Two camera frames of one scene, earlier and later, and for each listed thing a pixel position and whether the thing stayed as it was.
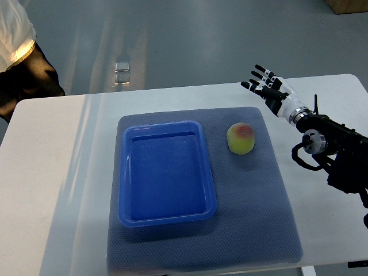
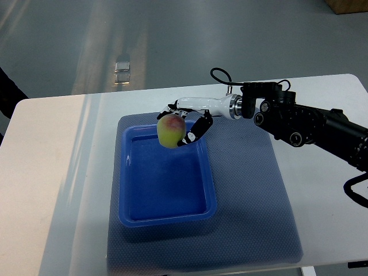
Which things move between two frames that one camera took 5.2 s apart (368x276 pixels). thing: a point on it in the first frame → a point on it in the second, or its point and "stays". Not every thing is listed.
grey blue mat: [255, 223] stays
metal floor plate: [122, 66] stays
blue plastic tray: [165, 175] stays
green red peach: [241, 138] → [171, 128]
